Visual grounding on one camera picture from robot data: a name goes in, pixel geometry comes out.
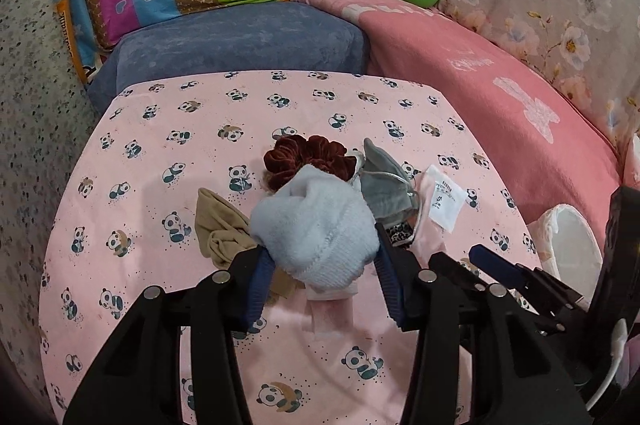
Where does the blue-grey cushion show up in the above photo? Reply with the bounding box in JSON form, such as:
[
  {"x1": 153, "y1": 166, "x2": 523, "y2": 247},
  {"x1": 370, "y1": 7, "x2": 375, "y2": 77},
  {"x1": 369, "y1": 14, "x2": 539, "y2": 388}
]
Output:
[{"x1": 86, "y1": 0, "x2": 371, "y2": 113}]

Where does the pink blanket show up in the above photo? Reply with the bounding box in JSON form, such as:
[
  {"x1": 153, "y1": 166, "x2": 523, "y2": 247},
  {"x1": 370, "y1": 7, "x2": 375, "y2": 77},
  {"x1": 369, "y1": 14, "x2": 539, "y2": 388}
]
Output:
[{"x1": 292, "y1": 0, "x2": 623, "y2": 251}]

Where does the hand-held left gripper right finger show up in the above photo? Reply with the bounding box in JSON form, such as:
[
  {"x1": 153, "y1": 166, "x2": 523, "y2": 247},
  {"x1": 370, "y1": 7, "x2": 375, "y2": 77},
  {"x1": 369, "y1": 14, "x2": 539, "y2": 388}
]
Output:
[{"x1": 375, "y1": 222, "x2": 593, "y2": 425}]

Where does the grey drawstring pouch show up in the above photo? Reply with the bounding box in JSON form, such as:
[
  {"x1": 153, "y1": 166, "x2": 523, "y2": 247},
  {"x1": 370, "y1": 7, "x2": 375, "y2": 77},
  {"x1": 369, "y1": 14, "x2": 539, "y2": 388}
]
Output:
[{"x1": 352, "y1": 137, "x2": 420, "y2": 223}]

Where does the pink panda-print cloth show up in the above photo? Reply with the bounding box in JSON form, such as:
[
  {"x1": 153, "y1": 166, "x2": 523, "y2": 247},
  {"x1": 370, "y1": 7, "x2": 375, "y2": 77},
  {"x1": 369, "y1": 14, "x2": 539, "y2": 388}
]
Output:
[{"x1": 40, "y1": 70, "x2": 546, "y2": 425}]

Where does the white cable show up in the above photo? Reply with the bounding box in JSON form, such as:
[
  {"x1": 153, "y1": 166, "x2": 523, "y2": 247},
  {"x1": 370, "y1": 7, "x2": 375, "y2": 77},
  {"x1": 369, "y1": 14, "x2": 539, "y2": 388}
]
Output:
[{"x1": 587, "y1": 319, "x2": 630, "y2": 408}]

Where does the pink garment with white label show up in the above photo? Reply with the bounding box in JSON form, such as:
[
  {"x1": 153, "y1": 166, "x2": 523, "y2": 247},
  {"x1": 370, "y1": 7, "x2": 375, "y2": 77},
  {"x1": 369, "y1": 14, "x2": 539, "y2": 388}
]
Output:
[{"x1": 407, "y1": 165, "x2": 471, "y2": 258}]

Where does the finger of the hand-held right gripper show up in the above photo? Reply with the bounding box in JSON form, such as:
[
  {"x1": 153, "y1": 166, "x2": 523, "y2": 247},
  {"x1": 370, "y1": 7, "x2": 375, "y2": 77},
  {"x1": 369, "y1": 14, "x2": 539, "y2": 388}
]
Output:
[
  {"x1": 429, "y1": 251, "x2": 488, "y2": 293},
  {"x1": 469, "y1": 244, "x2": 586, "y2": 313}
]

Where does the leopard-print fabric piece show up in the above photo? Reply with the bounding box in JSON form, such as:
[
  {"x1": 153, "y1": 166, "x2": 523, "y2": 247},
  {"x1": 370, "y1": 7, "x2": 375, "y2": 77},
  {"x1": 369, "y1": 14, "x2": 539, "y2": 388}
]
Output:
[{"x1": 387, "y1": 221, "x2": 416, "y2": 248}]

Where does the dark red velvet scrunchie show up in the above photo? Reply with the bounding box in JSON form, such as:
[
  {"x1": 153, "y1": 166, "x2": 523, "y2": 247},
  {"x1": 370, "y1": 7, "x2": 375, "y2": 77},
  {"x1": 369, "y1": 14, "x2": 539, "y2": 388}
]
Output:
[{"x1": 263, "y1": 135, "x2": 349, "y2": 193}]

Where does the light blue fuzzy sock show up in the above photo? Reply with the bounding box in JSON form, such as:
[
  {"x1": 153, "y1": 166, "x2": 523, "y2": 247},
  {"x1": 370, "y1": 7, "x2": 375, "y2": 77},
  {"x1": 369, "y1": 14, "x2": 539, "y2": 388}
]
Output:
[{"x1": 249, "y1": 164, "x2": 377, "y2": 291}]

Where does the white plastic bag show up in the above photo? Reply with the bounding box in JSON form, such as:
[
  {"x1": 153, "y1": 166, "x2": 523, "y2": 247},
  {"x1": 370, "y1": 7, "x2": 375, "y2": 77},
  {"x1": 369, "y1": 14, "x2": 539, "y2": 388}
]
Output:
[{"x1": 530, "y1": 204, "x2": 606, "y2": 301}]

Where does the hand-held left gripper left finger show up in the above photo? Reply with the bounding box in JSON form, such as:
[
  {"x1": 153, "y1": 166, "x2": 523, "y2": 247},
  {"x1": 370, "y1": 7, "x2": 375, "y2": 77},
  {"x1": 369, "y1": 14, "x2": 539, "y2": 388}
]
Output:
[{"x1": 62, "y1": 247, "x2": 276, "y2": 425}]

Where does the beige stocking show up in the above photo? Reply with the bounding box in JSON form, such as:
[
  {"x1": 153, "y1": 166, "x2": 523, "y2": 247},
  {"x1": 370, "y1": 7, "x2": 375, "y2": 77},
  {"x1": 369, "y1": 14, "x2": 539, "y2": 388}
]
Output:
[{"x1": 194, "y1": 187, "x2": 261, "y2": 270}]

